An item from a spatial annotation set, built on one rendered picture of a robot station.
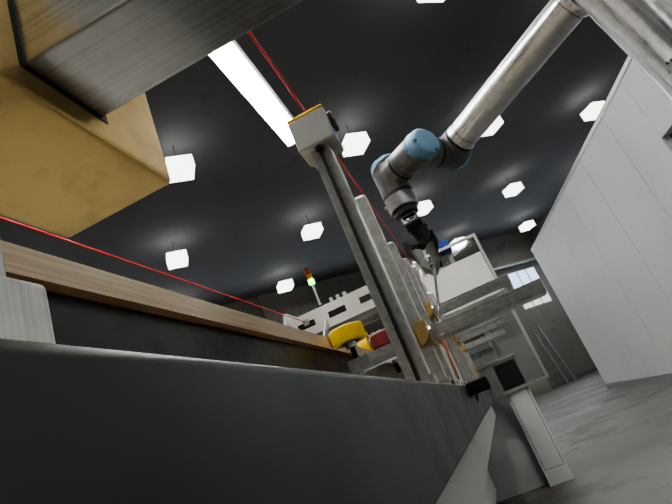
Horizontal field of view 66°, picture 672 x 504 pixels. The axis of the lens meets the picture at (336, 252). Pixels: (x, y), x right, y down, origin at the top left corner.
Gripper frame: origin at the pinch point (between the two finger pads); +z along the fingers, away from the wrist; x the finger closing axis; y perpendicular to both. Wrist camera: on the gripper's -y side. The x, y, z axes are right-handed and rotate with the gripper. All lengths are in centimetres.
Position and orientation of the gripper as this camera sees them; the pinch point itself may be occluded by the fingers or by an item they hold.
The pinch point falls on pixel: (433, 271)
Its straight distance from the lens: 141.2
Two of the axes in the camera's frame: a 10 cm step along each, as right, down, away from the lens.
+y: 2.9, 2.4, 9.2
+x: -8.9, 4.3, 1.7
